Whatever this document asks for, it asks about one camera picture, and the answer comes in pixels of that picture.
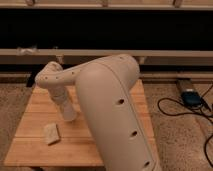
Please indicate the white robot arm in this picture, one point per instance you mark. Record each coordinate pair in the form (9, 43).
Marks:
(103, 90)

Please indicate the wooden table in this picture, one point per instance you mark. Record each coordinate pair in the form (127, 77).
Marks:
(28, 148)

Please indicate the white ceramic cup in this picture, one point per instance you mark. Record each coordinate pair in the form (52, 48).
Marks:
(68, 112)

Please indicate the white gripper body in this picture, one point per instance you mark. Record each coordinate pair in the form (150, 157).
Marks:
(59, 96)

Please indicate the beige sponge block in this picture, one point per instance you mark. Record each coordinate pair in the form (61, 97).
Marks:
(51, 133)

